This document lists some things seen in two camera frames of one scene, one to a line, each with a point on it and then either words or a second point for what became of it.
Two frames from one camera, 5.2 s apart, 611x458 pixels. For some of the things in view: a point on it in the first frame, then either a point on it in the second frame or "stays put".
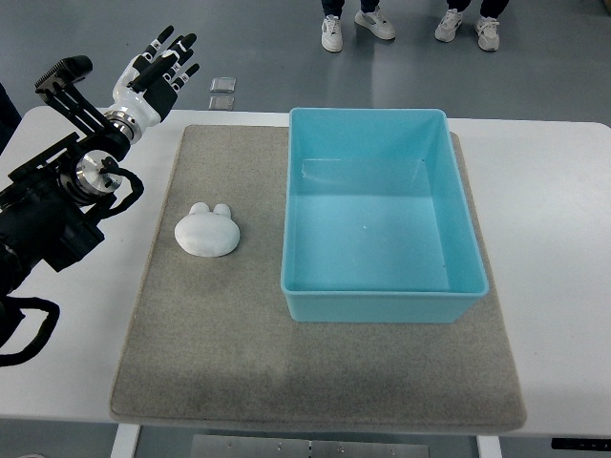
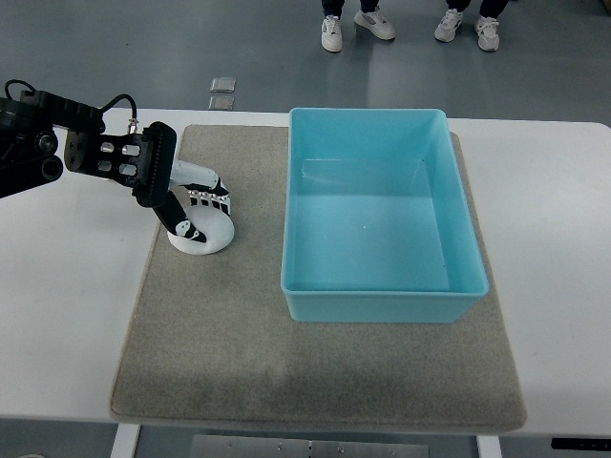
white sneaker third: x=446 y=30 stays put
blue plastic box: x=378 y=225 stays put
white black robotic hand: x=145 y=86 to x=203 y=187
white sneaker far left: x=332 y=34 stays put
